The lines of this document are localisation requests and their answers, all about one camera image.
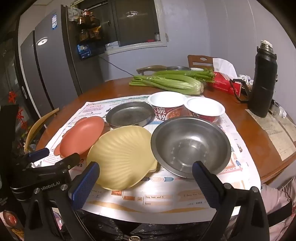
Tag instant noodle cup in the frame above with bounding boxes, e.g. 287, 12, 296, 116
147, 91, 187, 121
185, 97, 225, 123

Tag curved wooden chair left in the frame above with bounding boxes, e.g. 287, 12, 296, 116
23, 108, 60, 153

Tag paper sheet right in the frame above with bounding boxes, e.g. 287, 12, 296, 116
246, 109, 295, 161

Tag orange plastic plate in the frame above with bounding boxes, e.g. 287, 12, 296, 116
54, 116, 104, 158

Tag large steel bowl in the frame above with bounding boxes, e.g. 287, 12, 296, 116
151, 116, 231, 179

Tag curved wooden chair far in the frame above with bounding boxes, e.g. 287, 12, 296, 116
137, 65, 167, 75

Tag red tissue box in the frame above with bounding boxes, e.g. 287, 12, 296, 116
208, 72, 242, 97

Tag left hand red nails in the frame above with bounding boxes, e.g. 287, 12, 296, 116
1, 210, 18, 228

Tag window with white frame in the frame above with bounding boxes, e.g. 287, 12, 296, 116
98, 1, 168, 55

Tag wooden slat back chair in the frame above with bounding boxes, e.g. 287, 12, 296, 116
188, 55, 214, 70

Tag shallow steel plate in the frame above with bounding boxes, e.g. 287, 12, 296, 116
106, 101, 154, 128

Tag black thermos bottle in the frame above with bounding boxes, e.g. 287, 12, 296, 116
248, 40, 278, 118

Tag celery bunch front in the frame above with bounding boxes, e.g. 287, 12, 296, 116
129, 74, 204, 95

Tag small steel bowl far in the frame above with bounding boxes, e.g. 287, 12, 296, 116
166, 66, 191, 71

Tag celery bunch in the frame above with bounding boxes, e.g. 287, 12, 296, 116
129, 74, 204, 95
153, 69, 215, 82

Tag blue box on shelf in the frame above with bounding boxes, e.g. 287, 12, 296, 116
77, 45, 92, 59

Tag grey refrigerator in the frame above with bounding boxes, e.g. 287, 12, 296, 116
19, 4, 105, 118

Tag yellow shell shaped plate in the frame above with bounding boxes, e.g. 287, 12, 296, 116
87, 126, 158, 191

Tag celery bunch rear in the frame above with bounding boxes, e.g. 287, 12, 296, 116
153, 69, 215, 82

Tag black power cable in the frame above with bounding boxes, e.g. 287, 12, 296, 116
99, 55, 135, 77

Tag curved wooden chair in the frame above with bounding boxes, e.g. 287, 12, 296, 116
137, 65, 167, 75
23, 108, 60, 153

